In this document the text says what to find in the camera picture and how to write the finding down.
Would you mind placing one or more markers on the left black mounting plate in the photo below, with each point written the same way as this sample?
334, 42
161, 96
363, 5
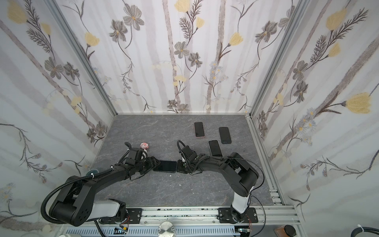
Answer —
134, 215

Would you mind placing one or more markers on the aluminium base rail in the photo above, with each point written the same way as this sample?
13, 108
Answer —
270, 218

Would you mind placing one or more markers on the brown box with black knob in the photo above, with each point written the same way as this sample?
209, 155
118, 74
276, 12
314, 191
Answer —
285, 231

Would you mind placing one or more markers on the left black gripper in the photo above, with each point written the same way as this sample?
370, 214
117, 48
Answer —
152, 164

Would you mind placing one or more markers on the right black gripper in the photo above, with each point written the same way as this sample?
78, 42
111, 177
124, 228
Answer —
183, 163

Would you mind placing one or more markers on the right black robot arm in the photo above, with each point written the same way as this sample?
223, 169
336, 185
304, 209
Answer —
243, 176

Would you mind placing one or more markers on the pink phone case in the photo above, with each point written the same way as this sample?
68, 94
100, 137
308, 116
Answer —
199, 129

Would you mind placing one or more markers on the small pink figurine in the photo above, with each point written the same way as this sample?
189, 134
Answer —
144, 146

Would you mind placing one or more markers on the teal ceramic cup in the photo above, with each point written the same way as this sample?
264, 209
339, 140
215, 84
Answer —
92, 171

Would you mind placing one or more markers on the white slotted cable duct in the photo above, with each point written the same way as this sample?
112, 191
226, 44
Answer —
153, 231

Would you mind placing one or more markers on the black mounting plate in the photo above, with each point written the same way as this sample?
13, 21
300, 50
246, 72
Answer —
230, 216
134, 215

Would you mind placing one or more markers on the black phone case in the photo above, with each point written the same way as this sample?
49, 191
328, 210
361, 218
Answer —
154, 169
225, 135

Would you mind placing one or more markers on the round silver knob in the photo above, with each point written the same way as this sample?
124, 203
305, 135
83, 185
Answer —
166, 229

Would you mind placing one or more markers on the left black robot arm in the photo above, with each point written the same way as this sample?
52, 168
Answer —
74, 201

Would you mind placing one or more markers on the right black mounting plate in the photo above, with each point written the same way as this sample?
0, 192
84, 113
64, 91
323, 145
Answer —
230, 216

